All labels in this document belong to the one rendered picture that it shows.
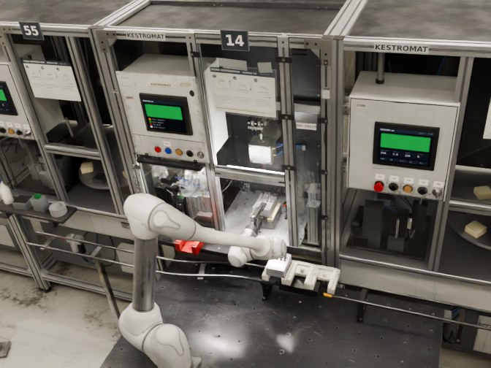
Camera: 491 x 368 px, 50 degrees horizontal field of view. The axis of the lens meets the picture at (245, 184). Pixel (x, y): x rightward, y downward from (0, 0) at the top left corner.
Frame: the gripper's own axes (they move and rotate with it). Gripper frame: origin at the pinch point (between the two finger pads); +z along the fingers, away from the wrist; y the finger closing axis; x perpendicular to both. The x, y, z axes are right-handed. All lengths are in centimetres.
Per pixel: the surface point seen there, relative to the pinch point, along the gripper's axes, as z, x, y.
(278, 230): -3.1, -9.3, -9.5
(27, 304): -28, 179, -101
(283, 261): -26.8, -19.7, -7.7
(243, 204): 14.3, 17.3, -9.6
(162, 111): -17, 39, 65
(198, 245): -29.9, 25.5, -5.3
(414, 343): -39, -86, -32
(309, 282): -32.8, -34.7, -12.5
